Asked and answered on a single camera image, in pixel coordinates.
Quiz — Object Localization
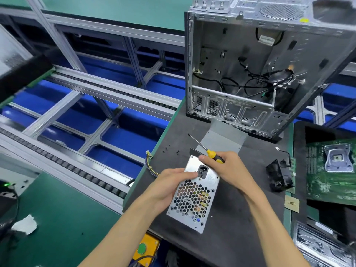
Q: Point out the black foam work mat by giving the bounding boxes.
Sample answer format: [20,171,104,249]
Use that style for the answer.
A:
[123,103,293,267]

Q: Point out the grey power supply cover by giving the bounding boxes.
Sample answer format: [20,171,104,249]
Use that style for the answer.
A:
[189,119,248,156]

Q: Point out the small square processor chip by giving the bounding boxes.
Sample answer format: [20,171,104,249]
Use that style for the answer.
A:
[284,194,300,213]

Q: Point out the yellow button box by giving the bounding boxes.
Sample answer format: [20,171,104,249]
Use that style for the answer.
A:
[131,233,162,267]

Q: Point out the person's left forearm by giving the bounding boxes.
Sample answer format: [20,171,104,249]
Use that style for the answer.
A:
[78,200,168,267]

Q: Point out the person's right forearm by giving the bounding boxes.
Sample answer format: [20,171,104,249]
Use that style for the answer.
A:
[245,186,312,267]

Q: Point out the thin black cable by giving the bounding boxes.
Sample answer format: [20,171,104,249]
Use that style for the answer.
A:
[132,254,162,267]

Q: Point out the silver computer tower chassis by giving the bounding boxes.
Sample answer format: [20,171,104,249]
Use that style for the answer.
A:
[185,0,356,144]

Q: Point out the small black screws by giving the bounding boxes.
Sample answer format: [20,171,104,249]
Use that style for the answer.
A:
[158,143,181,165]

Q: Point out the yellow handled screwdriver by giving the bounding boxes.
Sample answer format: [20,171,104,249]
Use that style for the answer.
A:
[187,134,226,165]

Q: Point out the black device with cables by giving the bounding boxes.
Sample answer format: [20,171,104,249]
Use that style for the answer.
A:
[0,178,22,243]

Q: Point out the black foam parts tray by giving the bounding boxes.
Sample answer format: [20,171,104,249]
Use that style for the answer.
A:
[292,121,356,267]

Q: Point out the person's right hand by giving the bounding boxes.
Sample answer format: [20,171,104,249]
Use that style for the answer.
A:
[198,151,262,201]

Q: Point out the dark panel with green edge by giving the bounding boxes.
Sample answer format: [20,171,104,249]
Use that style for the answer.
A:
[0,27,56,106]

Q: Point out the person's left hand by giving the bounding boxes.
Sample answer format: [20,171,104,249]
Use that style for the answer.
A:
[139,167,199,217]

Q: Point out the black cooling fan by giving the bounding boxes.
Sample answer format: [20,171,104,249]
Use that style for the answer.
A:
[266,158,294,192]

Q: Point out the aluminium conveyor frame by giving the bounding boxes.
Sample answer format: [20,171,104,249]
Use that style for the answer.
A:
[0,0,356,215]

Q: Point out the clear plastic screw tray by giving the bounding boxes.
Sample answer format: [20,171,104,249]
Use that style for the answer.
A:
[292,221,356,267]

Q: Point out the crumpled white paper scrap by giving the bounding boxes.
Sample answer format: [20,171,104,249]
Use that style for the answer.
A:
[11,214,39,236]

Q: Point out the power supply metal base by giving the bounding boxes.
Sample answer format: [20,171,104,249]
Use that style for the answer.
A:
[166,154,220,234]

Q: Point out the green motherboard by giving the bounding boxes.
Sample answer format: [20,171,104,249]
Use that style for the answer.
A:
[305,139,356,206]

